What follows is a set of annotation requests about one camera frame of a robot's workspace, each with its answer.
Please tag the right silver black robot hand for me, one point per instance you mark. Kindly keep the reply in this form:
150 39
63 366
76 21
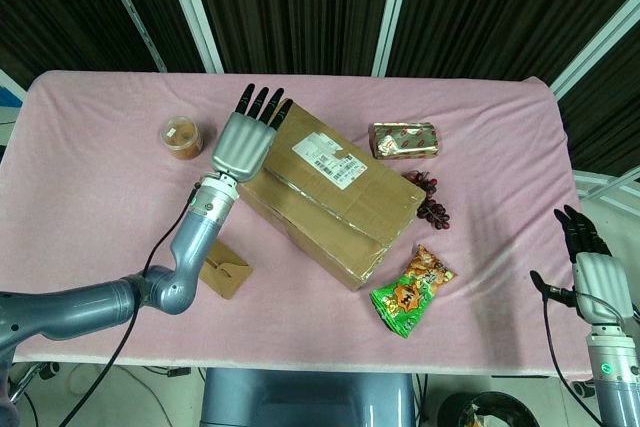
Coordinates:
597 282

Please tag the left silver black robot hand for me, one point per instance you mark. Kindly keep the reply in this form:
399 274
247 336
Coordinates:
242 147

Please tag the large brown cardboard box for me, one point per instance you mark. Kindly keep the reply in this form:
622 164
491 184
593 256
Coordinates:
340 217

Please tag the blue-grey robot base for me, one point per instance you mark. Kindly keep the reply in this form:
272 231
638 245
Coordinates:
300 397

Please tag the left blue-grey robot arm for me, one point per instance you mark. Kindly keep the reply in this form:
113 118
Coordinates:
75 302

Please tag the small kraft paper gable box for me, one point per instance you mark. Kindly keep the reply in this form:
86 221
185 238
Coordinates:
230 274

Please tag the clear jar with orange contents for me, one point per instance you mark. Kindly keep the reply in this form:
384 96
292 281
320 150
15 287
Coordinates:
182 139

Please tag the pink tablecloth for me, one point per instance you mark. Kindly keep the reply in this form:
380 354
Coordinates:
100 197

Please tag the black round bin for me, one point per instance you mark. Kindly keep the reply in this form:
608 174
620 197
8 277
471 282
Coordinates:
500 404

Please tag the gold foil wrapped package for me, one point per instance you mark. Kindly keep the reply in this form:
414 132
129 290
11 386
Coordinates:
405 139

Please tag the bunch of dark red grapes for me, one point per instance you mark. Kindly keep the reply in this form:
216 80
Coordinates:
432 212

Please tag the green orange snack bag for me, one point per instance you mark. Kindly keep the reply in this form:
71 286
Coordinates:
405 297

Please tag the white blue panel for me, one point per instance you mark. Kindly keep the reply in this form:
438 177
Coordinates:
10 97

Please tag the white frame rail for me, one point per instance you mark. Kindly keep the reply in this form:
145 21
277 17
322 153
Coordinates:
605 184

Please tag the wide white frame post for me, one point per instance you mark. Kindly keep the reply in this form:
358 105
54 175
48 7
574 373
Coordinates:
192 12

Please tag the thin white frame post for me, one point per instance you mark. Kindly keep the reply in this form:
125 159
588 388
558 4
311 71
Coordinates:
130 12

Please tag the slanted white frame post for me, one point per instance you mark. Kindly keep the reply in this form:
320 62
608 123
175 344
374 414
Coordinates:
595 47

